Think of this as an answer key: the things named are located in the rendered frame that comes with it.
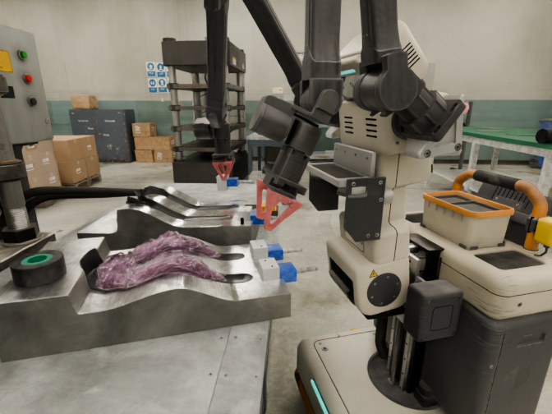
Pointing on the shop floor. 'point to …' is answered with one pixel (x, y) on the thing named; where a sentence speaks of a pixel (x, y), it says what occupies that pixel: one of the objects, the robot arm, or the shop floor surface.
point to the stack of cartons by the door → (152, 144)
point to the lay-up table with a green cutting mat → (532, 139)
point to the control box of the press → (23, 94)
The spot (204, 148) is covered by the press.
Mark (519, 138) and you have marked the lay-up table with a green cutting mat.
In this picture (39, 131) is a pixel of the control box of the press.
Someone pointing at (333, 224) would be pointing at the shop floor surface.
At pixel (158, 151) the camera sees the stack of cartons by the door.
